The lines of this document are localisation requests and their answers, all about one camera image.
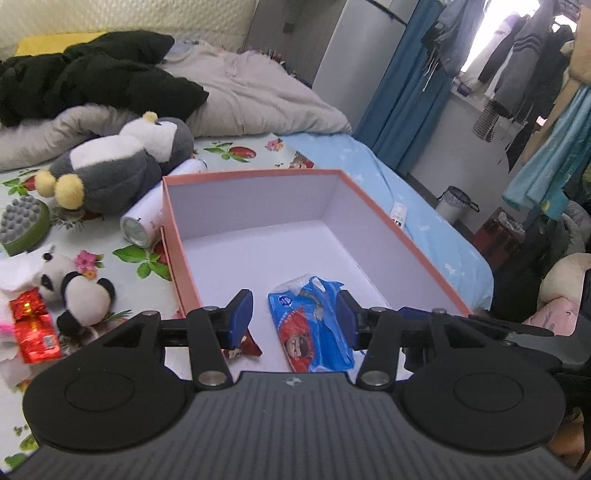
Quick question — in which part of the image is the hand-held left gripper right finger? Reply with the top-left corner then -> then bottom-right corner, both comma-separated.
336,290 -> 499,389

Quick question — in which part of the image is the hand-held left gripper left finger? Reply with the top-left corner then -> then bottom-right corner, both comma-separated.
92,289 -> 254,392

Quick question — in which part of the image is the blue red wet wipes packet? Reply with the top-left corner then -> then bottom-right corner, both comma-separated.
268,275 -> 356,374

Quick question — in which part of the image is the pink cardboard box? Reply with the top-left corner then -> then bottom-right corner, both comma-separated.
159,168 -> 476,385

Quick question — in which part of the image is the panda plush toy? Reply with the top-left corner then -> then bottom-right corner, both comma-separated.
37,251 -> 117,339

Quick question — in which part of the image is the white paper tissue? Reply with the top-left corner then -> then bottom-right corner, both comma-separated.
0,249 -> 61,385

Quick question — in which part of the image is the red snack wrapper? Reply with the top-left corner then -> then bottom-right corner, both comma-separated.
222,329 -> 263,359

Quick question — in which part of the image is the pink cloth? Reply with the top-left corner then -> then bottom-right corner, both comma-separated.
522,295 -> 588,334

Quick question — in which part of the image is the cream plush cushion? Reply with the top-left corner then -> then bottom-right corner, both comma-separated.
537,251 -> 591,315

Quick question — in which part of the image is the red bin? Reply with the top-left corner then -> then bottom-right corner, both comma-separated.
473,208 -> 528,271

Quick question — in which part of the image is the light blue bedsheet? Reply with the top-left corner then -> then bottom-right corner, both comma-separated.
277,131 -> 495,320

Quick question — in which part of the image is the white trash bin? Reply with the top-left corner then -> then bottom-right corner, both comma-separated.
436,185 -> 481,228

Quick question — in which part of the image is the white cylindrical bottle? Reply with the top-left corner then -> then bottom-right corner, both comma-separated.
120,158 -> 208,248

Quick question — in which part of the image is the floral fruit print bedsheet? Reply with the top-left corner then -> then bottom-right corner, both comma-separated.
0,133 -> 324,472

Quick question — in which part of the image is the hanging teal garment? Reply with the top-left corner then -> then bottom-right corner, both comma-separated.
502,83 -> 591,220

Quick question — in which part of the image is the grey white penguin plush toy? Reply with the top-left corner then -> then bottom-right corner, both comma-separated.
36,112 -> 195,215

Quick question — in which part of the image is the shiny red packet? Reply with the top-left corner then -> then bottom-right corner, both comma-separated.
9,287 -> 63,365

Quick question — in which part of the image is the grey quilt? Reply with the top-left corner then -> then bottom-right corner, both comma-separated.
0,39 -> 353,172

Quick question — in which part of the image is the blue curtain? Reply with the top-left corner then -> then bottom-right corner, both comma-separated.
353,0 -> 456,177

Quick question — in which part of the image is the green grey massage brush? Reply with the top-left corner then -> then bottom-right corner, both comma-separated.
0,196 -> 51,257

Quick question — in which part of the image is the hanging black coat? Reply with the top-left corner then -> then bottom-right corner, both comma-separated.
505,23 -> 579,172

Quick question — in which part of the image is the hanging grey striped sweater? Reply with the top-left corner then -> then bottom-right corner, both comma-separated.
477,11 -> 556,126

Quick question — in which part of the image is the white cabinet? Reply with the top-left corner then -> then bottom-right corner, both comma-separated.
311,0 -> 410,136

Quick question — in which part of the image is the black fleece garment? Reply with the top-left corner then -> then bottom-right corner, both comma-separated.
0,30 -> 210,128

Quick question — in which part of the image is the hanging denim jacket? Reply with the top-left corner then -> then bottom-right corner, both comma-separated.
422,0 -> 491,77

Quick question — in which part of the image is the cream quilted headboard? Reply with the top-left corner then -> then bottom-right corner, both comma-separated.
0,0 -> 259,54

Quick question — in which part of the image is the yellow pillow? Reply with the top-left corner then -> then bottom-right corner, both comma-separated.
14,31 -> 110,59

